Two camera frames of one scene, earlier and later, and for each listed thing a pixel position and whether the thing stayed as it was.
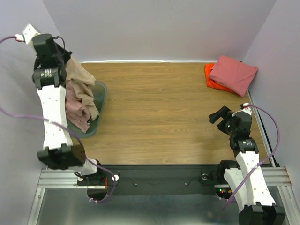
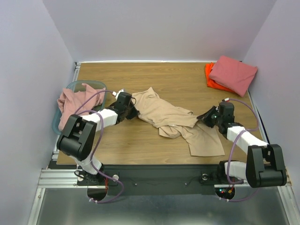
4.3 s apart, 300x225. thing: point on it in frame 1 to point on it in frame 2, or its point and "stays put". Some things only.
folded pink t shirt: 235,75 stays put
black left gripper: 67,54 to 135,113
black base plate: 161,179 stays put
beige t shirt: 81,80 to 174,121
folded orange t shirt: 211,83 stays put
